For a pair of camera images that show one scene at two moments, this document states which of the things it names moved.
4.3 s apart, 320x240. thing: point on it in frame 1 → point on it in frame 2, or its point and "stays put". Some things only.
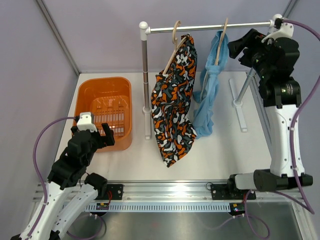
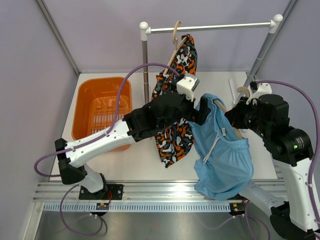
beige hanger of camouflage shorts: x=178 y=43 stays put
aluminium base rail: x=164 y=191 stays put
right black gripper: x=235 y=47 → x=234 y=115
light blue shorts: x=207 y=91 → x=224 y=161
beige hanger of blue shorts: x=218 y=49 → x=235 y=130
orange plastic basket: x=110 y=100 stays put
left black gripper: x=108 y=134 → x=197 y=116
